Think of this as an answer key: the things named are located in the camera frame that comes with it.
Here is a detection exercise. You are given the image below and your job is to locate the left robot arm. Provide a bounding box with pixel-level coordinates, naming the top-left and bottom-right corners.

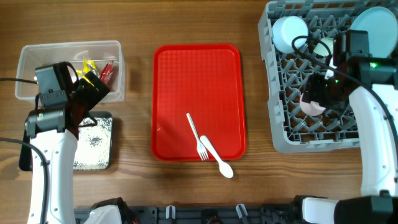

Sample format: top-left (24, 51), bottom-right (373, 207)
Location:
top-left (25, 62), bottom-right (110, 223)

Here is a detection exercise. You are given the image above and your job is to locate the light blue bowl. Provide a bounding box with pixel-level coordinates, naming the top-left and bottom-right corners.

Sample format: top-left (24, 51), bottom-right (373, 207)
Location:
top-left (272, 16), bottom-right (309, 54)

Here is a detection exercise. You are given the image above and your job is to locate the clear plastic bin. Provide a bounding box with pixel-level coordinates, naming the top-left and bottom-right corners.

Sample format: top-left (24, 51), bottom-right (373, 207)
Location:
top-left (16, 40), bottom-right (126, 103)

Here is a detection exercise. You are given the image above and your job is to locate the white plastic spoon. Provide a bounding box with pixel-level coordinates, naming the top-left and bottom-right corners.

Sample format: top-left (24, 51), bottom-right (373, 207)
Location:
top-left (200, 136), bottom-right (234, 179)

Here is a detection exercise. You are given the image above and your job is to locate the left black cable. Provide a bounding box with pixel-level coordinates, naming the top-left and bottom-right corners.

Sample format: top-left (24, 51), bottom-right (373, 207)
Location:
top-left (0, 77), bottom-right (50, 224)

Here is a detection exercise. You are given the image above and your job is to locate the red snack wrapper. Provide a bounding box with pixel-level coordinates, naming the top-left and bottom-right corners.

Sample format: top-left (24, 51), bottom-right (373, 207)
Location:
top-left (99, 61), bottom-right (115, 85)

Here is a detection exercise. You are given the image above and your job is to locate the black waste tray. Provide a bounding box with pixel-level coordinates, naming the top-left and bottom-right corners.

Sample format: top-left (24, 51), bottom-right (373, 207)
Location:
top-left (19, 111), bottom-right (114, 172)

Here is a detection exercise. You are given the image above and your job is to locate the white plastic fork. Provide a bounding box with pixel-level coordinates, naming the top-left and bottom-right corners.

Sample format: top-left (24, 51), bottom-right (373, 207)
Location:
top-left (186, 113), bottom-right (209, 161)

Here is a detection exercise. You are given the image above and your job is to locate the grey dishwasher rack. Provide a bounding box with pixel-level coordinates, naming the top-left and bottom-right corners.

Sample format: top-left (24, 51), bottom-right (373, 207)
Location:
top-left (257, 1), bottom-right (397, 153)

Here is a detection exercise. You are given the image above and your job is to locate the white upturned cup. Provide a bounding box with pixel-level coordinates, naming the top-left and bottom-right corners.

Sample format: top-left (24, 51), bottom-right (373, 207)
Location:
top-left (299, 94), bottom-right (326, 116)

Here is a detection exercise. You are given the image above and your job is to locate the red serving tray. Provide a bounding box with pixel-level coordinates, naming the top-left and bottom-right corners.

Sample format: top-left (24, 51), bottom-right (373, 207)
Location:
top-left (151, 44), bottom-right (247, 162)

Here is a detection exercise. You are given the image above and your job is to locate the yellow foil wrapper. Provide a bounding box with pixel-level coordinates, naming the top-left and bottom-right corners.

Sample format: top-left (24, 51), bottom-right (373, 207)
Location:
top-left (76, 59), bottom-right (99, 77)

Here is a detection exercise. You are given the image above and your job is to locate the green bowl with rice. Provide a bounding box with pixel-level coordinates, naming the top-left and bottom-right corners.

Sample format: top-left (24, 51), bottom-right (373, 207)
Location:
top-left (313, 37), bottom-right (334, 57)

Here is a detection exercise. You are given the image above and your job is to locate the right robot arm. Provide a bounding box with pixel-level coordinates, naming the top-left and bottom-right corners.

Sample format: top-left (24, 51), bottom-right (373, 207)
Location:
top-left (298, 30), bottom-right (397, 223)

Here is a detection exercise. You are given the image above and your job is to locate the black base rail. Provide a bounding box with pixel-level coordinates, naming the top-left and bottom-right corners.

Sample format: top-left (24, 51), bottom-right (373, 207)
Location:
top-left (70, 203), bottom-right (299, 224)

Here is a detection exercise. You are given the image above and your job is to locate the light blue plate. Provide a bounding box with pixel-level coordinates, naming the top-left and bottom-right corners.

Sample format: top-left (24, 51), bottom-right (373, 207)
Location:
top-left (350, 6), bottom-right (397, 58)

